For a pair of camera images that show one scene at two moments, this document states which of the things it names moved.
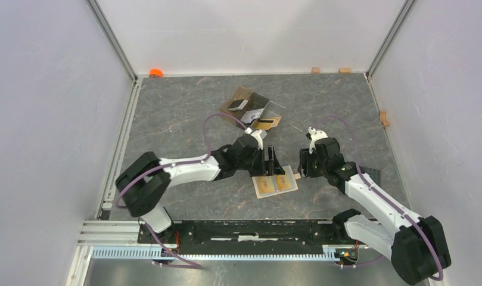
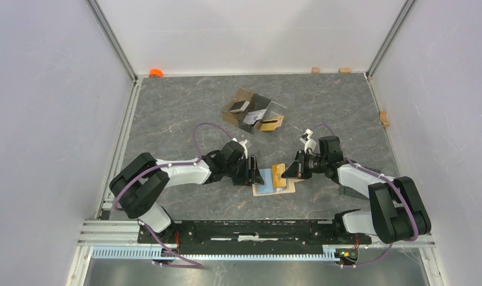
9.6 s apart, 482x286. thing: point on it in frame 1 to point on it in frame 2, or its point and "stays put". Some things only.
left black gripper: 271,167 to 249,176
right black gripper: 304,166 stays put
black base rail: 249,238 stays put
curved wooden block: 383,118 stays put
